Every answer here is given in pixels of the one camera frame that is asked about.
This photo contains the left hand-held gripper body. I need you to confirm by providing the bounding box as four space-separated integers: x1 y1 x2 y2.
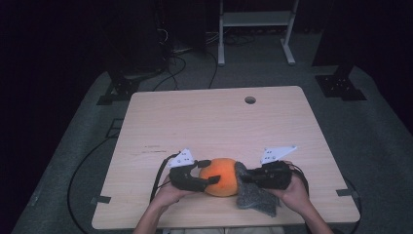
167 147 210 193

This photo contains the right hand-held gripper cable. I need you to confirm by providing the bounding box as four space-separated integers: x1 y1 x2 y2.
286 162 311 197

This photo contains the white metal stand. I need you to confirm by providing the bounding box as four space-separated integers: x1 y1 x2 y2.
217 0 301 67

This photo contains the black tape strip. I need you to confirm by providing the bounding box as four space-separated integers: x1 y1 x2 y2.
335 187 360 198
90 195 112 206

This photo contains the black stand base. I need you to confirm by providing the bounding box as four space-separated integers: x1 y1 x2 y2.
95 77 141 106
314 65 368 102

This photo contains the hand-held gripper cable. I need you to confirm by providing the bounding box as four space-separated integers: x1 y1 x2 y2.
149 151 181 203
286 162 311 197

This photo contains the long black floor cable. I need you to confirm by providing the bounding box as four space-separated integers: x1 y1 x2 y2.
66 136 119 234

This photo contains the person's right hand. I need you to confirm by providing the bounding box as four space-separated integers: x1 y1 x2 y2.
269 160 310 214

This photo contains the bundle of black cables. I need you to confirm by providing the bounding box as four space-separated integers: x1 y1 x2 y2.
151 27 219 93

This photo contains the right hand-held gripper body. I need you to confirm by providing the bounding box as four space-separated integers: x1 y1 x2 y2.
248 144 298 191

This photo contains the grey cloth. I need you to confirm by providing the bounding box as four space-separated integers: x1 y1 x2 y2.
234 161 282 218

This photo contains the orange plush toy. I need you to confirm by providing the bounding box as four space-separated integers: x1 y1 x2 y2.
198 157 240 198

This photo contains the person's left hand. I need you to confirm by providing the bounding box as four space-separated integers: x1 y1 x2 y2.
150 175 196 212

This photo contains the left hand-held gripper cable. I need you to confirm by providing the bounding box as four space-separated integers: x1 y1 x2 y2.
149 151 181 203

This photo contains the short black floor cable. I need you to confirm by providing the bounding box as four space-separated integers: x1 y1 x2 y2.
343 177 363 234

